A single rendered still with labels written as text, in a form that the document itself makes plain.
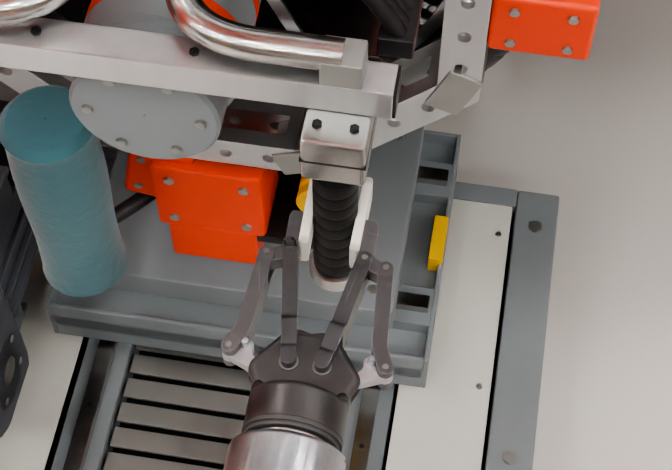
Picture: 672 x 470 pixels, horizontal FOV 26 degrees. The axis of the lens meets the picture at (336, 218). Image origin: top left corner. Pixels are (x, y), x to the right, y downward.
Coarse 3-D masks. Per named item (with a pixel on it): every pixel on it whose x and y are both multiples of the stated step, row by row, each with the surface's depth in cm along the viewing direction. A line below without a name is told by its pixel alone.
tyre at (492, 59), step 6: (438, 30) 141; (432, 36) 142; (438, 36) 141; (426, 42) 142; (432, 42) 142; (420, 48) 143; (492, 48) 141; (492, 54) 142; (498, 54) 142; (504, 54) 142; (492, 60) 142; (498, 60) 143; (486, 66) 144
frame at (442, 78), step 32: (448, 0) 124; (480, 0) 123; (448, 32) 127; (480, 32) 126; (416, 64) 138; (448, 64) 131; (480, 64) 130; (416, 96) 136; (448, 96) 134; (224, 128) 148; (256, 128) 151; (288, 128) 148; (384, 128) 141; (416, 128) 140; (224, 160) 150; (256, 160) 149; (288, 160) 147
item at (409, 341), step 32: (448, 160) 203; (416, 192) 198; (448, 192) 198; (416, 224) 198; (448, 224) 195; (416, 256) 195; (416, 288) 190; (64, 320) 191; (96, 320) 190; (128, 320) 188; (160, 320) 187; (192, 320) 190; (224, 320) 190; (320, 320) 190; (416, 320) 187; (192, 352) 193; (256, 352) 190; (352, 352) 185; (416, 352) 187; (416, 384) 190
